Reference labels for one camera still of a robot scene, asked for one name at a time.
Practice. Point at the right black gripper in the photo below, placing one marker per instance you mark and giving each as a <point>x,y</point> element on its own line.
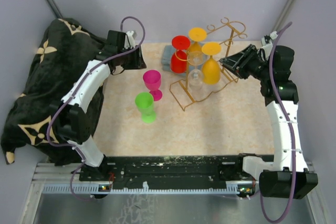
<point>238,62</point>

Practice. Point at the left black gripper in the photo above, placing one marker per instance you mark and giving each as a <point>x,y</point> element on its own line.
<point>138,62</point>

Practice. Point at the pink plastic wine glass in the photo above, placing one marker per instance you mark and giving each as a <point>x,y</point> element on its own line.
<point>152,80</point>

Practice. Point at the yellow plastic wine glass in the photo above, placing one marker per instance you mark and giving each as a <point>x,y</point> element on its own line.
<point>210,69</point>

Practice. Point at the green plastic wine glass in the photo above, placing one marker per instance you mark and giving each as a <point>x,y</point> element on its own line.
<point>144,101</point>

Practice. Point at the clear glass wine glass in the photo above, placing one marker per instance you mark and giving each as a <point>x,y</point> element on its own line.
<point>195,77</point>

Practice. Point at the red plastic wine glass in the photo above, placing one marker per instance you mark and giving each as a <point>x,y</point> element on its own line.
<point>179,58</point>

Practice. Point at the orange plastic wine glass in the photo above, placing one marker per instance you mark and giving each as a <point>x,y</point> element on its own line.
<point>196,35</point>

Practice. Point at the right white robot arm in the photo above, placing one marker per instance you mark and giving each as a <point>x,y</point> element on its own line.
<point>281,101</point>

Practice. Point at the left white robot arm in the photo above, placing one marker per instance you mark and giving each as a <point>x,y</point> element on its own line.
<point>75,118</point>

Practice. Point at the folded light blue jeans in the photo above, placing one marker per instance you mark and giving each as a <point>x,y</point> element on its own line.
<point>167,54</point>

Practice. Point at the black floral blanket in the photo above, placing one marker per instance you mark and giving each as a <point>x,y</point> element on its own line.
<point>60,60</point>

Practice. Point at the gold wire glass rack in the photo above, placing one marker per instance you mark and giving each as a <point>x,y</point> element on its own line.
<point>224,34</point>

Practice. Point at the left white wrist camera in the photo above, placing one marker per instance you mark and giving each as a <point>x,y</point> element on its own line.
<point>130,39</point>

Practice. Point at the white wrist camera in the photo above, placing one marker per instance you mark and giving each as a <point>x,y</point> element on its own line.
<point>267,41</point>
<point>130,39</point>

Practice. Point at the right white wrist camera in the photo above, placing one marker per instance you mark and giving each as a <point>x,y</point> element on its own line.
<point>267,41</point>

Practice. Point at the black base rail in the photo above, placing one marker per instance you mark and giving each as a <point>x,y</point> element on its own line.
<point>169,172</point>

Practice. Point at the grey cable duct strip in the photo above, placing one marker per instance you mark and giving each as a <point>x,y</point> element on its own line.
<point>232,188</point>

